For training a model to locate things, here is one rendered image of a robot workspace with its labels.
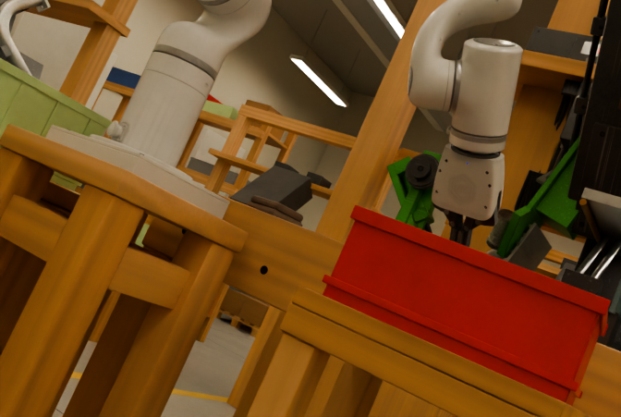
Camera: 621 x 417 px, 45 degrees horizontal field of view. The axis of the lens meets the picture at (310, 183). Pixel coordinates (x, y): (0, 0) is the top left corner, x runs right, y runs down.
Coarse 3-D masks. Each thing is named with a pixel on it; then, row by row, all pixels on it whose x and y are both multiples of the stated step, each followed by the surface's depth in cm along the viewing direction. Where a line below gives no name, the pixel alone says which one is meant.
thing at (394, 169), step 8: (400, 160) 160; (408, 160) 159; (392, 168) 160; (400, 168) 159; (392, 176) 159; (400, 176) 160; (400, 184) 158; (408, 184) 158; (400, 192) 157; (400, 200) 156; (416, 208) 156; (424, 208) 154; (416, 216) 154; (424, 216) 153; (432, 216) 157; (408, 224) 154; (416, 224) 154
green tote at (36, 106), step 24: (0, 72) 141; (24, 72) 144; (0, 96) 142; (24, 96) 145; (48, 96) 149; (0, 120) 143; (24, 120) 147; (48, 120) 150; (72, 120) 154; (96, 120) 158
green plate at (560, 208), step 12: (576, 144) 141; (564, 156) 141; (564, 168) 141; (552, 180) 140; (564, 180) 141; (540, 192) 141; (552, 192) 141; (564, 192) 140; (528, 204) 141; (540, 204) 141; (552, 204) 140; (564, 204) 139; (540, 216) 146; (552, 216) 139; (564, 216) 138; (576, 216) 138; (528, 228) 145; (564, 228) 140
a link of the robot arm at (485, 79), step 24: (480, 48) 105; (504, 48) 105; (456, 72) 107; (480, 72) 106; (504, 72) 105; (456, 96) 108; (480, 96) 107; (504, 96) 107; (456, 120) 111; (480, 120) 108; (504, 120) 109
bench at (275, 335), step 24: (120, 312) 146; (144, 312) 144; (120, 336) 145; (96, 360) 145; (120, 360) 143; (264, 360) 197; (96, 384) 143; (72, 408) 144; (96, 408) 142; (240, 408) 195
